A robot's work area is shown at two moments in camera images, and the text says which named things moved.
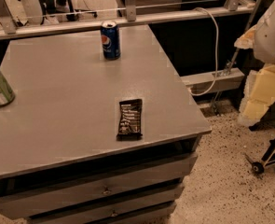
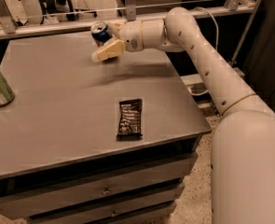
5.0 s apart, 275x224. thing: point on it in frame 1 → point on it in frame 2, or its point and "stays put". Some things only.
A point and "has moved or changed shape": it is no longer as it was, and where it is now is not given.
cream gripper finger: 247,39 → 116,27
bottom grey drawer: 103,215 stays put
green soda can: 0,94 stays put
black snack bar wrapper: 130,122 stays put
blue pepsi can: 111,42 has moved or changed shape
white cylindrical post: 31,4 stays put
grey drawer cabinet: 53,157 stays put
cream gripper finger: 261,87 → 111,49
